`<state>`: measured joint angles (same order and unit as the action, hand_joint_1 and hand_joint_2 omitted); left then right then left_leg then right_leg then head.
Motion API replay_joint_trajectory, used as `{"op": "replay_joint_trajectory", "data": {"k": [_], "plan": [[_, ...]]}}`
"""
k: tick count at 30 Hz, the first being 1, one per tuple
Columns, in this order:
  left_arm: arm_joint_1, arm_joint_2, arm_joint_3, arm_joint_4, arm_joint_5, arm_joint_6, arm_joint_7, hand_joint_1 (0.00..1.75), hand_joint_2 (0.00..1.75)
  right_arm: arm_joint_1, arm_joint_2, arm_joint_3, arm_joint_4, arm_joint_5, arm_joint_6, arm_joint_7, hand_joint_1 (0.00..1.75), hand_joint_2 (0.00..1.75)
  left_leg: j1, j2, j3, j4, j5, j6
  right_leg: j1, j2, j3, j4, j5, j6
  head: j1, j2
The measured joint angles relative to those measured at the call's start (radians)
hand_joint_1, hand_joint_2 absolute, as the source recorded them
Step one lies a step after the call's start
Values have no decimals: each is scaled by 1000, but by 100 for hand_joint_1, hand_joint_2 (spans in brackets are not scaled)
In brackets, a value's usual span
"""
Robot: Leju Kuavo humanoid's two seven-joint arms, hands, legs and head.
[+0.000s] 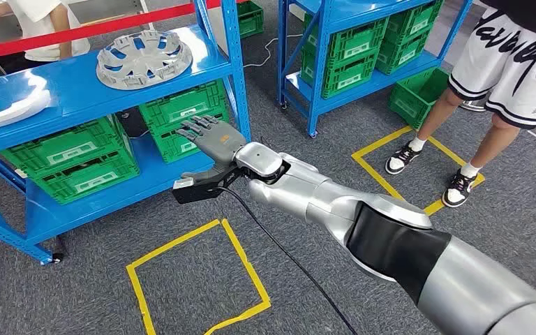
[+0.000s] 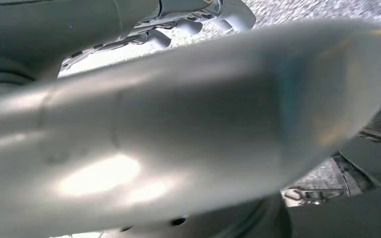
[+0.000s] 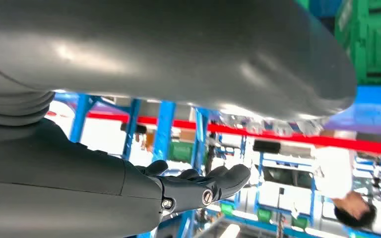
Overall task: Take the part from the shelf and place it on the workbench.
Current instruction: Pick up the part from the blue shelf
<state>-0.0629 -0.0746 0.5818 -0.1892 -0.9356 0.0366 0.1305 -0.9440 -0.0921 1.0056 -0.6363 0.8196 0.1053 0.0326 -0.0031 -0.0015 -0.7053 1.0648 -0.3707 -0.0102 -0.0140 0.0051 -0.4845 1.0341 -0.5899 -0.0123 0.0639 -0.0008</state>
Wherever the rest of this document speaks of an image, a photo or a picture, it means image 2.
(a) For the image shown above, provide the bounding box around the black round joint cover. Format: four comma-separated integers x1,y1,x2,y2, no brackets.
105,193,292,238

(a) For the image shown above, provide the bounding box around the black robot leg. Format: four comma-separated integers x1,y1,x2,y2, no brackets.
289,138,381,238

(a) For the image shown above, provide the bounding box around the ribbed grey left arm sleeve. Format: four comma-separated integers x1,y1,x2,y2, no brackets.
0,69,38,95

